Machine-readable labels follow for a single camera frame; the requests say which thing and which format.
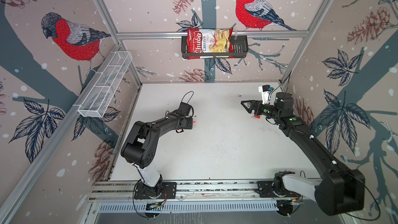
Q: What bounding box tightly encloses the aluminium front rail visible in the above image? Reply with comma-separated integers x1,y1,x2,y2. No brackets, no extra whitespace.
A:
88,179,297,202

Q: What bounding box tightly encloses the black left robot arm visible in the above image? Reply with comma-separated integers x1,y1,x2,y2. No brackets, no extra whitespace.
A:
120,110,193,198

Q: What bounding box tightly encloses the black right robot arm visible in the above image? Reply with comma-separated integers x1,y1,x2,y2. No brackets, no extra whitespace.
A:
241,92,365,216

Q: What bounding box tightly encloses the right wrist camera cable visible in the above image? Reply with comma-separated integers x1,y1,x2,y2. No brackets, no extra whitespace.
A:
268,71,292,94

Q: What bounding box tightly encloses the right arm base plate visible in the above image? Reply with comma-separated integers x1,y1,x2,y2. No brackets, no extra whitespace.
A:
255,180,301,199

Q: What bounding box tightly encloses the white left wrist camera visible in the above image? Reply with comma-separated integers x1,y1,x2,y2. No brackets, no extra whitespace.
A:
177,102,193,117

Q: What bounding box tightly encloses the black wire wall basket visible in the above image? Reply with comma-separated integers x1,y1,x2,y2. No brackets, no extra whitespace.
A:
181,36,248,60

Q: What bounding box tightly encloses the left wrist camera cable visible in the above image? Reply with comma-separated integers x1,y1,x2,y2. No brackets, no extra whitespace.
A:
179,91,195,116

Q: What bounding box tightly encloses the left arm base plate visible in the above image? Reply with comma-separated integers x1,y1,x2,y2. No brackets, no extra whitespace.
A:
133,182,177,200

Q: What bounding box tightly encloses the white mesh wall tray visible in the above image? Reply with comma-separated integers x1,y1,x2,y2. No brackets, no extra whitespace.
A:
78,51,132,118

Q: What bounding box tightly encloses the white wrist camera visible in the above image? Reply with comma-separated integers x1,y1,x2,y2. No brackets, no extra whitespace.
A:
258,85,273,105
177,102,193,117

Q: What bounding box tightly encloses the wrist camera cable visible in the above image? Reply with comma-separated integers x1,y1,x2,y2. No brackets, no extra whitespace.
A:
179,91,195,116
268,71,292,94

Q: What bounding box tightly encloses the red cassava chips bag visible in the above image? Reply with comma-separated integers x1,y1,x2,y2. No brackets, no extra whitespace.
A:
187,28,233,60

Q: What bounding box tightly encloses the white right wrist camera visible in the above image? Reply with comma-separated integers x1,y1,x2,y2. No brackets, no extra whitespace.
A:
258,85,273,105

